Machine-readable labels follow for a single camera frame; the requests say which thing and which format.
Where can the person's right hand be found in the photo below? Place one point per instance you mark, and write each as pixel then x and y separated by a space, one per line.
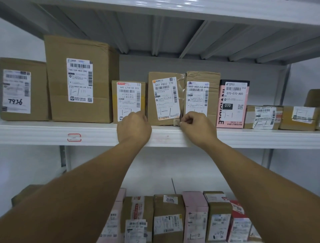
pixel 200 130

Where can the person's left hand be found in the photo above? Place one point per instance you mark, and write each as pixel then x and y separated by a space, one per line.
pixel 135 130

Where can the pink black lettered box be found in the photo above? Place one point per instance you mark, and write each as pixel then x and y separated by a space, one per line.
pixel 220 112

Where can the small parcel yellow tape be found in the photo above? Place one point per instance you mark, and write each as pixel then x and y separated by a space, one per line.
pixel 115 105

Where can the taped brown parcel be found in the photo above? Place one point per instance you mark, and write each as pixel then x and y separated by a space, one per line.
pixel 247 117

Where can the pink box wrinkled label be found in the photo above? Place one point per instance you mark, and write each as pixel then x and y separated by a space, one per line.
pixel 195 202

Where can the red-taped parcel marked 1-2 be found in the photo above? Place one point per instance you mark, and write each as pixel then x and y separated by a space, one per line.
pixel 127 207

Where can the brown box labelled 2490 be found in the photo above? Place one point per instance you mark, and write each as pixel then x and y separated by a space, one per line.
pixel 215 207

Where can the brown parcel 1012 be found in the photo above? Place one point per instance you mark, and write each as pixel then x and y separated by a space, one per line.
pixel 160 207

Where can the small red box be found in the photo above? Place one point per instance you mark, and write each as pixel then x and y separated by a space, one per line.
pixel 235 207

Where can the yellow taped parcel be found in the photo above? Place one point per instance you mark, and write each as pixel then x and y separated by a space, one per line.
pixel 285 117

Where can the white metal shelf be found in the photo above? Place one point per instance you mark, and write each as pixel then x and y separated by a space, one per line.
pixel 37 135

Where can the tape-wrapped brown parcel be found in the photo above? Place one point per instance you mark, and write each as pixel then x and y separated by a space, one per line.
pixel 312 97

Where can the person's right forearm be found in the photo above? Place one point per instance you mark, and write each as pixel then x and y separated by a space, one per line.
pixel 270 195

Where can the person's left forearm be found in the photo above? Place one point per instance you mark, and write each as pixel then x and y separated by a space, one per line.
pixel 70 200

